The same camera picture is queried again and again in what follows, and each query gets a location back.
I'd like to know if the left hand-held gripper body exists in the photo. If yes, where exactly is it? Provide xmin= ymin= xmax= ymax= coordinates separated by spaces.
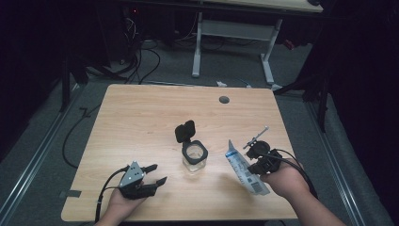
xmin=118 ymin=160 xmax=158 ymax=201

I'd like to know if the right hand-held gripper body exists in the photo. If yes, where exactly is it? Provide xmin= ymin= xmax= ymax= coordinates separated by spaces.
xmin=243 ymin=125 xmax=283 ymax=176

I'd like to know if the white and blue packet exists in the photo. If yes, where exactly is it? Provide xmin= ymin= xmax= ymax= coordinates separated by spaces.
xmin=224 ymin=139 xmax=271 ymax=196

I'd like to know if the glass jar with black lid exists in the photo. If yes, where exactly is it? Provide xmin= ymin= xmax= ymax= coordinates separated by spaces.
xmin=174 ymin=120 xmax=209 ymax=172

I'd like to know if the person's left hand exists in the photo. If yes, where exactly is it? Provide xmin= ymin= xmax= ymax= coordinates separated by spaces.
xmin=107 ymin=187 xmax=149 ymax=219

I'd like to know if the person's right hand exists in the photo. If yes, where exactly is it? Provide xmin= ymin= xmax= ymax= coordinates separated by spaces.
xmin=259 ymin=157 xmax=311 ymax=200

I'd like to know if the grey tape strip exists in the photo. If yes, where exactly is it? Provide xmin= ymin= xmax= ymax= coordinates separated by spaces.
xmin=59 ymin=189 xmax=83 ymax=200

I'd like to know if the black metal stand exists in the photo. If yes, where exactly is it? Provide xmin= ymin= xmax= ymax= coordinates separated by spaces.
xmin=273 ymin=70 xmax=333 ymax=133
xmin=58 ymin=53 xmax=90 ymax=113

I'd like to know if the white-framed desk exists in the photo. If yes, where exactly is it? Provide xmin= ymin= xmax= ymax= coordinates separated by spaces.
xmin=191 ymin=0 xmax=324 ymax=87

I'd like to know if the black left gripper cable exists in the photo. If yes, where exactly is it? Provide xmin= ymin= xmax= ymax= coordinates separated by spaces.
xmin=94 ymin=165 xmax=130 ymax=224

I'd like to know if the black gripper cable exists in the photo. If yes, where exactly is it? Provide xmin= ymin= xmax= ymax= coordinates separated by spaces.
xmin=94 ymin=165 xmax=130 ymax=224
xmin=260 ymin=148 xmax=318 ymax=200

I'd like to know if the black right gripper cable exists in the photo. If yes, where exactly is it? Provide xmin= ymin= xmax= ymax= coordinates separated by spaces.
xmin=260 ymin=148 xmax=318 ymax=200

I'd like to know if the aluminium floor rail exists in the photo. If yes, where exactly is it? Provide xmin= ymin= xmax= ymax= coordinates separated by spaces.
xmin=0 ymin=83 xmax=86 ymax=220
xmin=305 ymin=100 xmax=368 ymax=226

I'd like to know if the black floor cable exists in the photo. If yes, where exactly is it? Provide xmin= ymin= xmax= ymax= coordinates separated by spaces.
xmin=61 ymin=103 xmax=102 ymax=170

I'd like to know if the bundle of black cables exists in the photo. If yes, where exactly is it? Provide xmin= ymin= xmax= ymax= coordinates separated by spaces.
xmin=109 ymin=17 xmax=162 ymax=85

